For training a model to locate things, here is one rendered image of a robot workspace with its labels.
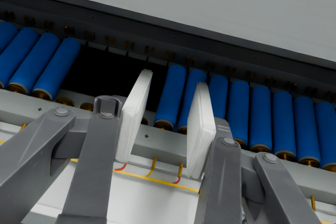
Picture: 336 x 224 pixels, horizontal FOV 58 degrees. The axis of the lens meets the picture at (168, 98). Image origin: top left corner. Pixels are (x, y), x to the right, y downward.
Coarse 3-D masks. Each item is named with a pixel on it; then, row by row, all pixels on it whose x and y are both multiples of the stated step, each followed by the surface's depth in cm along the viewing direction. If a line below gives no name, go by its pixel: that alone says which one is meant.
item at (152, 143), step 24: (0, 96) 23; (24, 96) 23; (0, 120) 23; (24, 120) 23; (144, 144) 22; (168, 144) 22; (120, 168) 22; (288, 168) 23; (312, 168) 23; (312, 192) 23
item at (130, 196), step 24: (72, 0) 30; (168, 24) 30; (264, 48) 30; (72, 96) 27; (0, 144) 23; (72, 168) 23; (144, 168) 24; (48, 192) 21; (120, 192) 22; (144, 192) 22; (168, 192) 23; (192, 192) 23; (48, 216) 21; (120, 216) 21; (144, 216) 21; (168, 216) 22; (192, 216) 22
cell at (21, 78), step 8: (48, 32) 28; (40, 40) 27; (48, 40) 28; (56, 40) 28; (32, 48) 27; (40, 48) 27; (48, 48) 27; (56, 48) 28; (32, 56) 26; (40, 56) 26; (48, 56) 27; (24, 64) 25; (32, 64) 26; (40, 64) 26; (16, 72) 25; (24, 72) 25; (32, 72) 25; (40, 72) 26; (16, 80) 24; (24, 80) 25; (32, 80) 25; (24, 88) 25
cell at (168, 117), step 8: (176, 64) 28; (168, 72) 28; (176, 72) 27; (184, 72) 28; (168, 80) 27; (176, 80) 27; (184, 80) 28; (168, 88) 26; (176, 88) 26; (160, 96) 26; (168, 96) 26; (176, 96) 26; (160, 104) 25; (168, 104) 25; (176, 104) 26; (160, 112) 25; (168, 112) 25; (176, 112) 25; (160, 120) 25; (168, 120) 24
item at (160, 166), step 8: (0, 128) 23; (8, 128) 23; (16, 128) 23; (128, 160) 23; (136, 160) 23; (144, 160) 23; (152, 160) 23; (160, 168) 23; (168, 168) 23; (176, 168) 23; (184, 168) 23; (184, 176) 23; (320, 208) 23; (328, 208) 23
